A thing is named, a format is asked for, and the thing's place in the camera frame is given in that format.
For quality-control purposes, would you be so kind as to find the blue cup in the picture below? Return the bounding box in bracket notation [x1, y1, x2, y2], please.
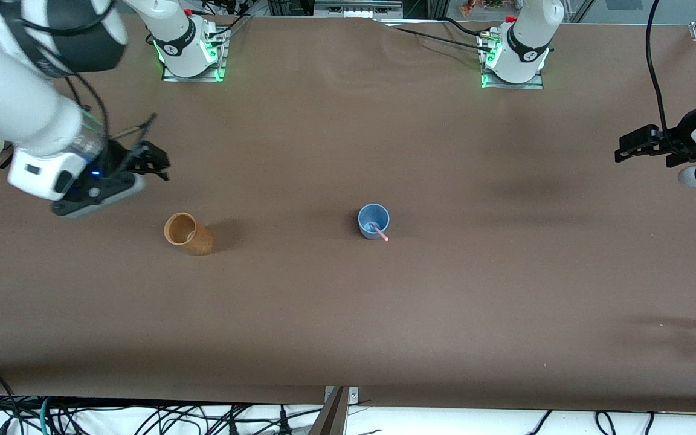
[358, 204, 391, 240]

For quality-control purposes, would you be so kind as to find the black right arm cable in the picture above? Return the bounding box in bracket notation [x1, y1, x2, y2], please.
[65, 71, 159, 177]

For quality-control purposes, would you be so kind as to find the short black table cable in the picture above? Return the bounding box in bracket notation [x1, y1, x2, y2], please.
[440, 17, 489, 39]

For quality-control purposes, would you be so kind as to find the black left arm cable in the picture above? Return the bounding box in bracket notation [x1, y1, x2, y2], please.
[645, 0, 674, 155]

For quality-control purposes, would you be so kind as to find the long black table cable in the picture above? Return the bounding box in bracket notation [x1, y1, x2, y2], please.
[378, 22, 489, 53]

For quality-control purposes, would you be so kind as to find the bamboo cup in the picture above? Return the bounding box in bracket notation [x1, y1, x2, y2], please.
[164, 212, 216, 257]

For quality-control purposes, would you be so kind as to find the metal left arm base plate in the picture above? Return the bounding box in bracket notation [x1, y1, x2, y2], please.
[479, 31, 546, 91]

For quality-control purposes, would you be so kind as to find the brown wooden beam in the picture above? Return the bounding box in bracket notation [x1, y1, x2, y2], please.
[308, 387, 349, 435]

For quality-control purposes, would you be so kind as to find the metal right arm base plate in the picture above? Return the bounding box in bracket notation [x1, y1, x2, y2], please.
[161, 25, 228, 83]

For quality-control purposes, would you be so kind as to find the green cable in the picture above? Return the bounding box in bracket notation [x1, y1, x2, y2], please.
[37, 396, 54, 435]

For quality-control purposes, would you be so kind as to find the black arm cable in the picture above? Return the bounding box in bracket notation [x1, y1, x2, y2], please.
[645, 0, 674, 155]
[65, 71, 159, 177]

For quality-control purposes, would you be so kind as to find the metal table edge bracket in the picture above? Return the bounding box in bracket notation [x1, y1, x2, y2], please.
[324, 387, 360, 404]

